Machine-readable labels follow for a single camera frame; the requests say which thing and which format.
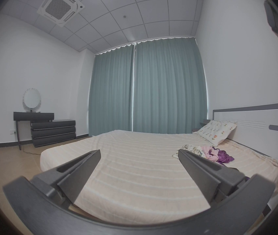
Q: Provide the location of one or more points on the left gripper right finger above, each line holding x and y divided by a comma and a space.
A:
210, 177

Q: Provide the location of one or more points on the white printed garment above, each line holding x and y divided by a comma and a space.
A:
190, 148

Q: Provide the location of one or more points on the white printed pillow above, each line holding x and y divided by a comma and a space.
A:
215, 132

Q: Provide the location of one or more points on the white ceiling air conditioner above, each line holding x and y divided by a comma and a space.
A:
60, 5

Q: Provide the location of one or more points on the purple garment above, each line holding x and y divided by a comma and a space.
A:
223, 157

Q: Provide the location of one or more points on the pink garment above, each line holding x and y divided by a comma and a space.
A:
208, 153

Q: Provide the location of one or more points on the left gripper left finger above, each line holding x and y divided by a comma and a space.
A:
72, 177

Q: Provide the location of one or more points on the bed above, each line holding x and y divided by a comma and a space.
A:
141, 168

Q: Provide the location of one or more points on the blue-green curtain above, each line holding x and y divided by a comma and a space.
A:
170, 87
112, 89

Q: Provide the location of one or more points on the grey bedside table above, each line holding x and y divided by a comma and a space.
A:
201, 127

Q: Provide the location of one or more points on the round white mirror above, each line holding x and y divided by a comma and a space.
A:
32, 99

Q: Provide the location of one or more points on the black dressing table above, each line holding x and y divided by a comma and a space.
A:
31, 116

